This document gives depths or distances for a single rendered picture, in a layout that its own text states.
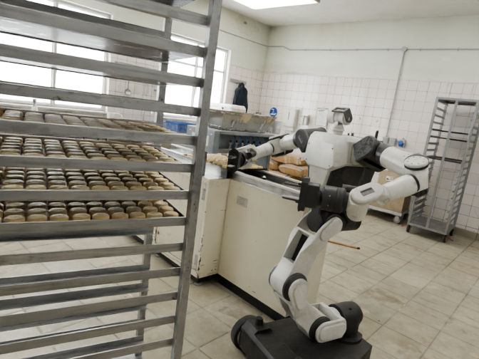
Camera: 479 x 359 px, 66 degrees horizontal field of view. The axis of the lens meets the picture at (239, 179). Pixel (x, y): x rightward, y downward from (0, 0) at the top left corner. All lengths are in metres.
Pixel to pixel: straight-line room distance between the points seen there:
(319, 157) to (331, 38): 5.37
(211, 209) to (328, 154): 1.20
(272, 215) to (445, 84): 4.25
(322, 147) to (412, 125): 4.53
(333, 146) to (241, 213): 1.12
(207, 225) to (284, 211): 0.62
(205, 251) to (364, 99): 4.47
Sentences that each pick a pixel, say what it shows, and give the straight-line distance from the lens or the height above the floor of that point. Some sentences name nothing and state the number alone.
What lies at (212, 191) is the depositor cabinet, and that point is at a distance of 2.60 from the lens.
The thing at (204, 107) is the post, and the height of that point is 1.34.
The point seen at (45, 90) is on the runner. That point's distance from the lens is 1.08.
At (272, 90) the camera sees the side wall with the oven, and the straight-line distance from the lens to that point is 7.51.
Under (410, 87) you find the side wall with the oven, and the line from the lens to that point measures 6.28.
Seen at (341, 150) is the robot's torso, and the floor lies 1.23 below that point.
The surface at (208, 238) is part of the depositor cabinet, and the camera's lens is 2.72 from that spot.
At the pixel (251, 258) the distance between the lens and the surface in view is 2.60.
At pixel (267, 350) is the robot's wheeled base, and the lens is 2.02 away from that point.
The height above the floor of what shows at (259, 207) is 0.71.
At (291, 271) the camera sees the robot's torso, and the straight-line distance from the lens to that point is 1.80.
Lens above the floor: 1.35
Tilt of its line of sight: 11 degrees down
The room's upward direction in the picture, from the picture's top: 8 degrees clockwise
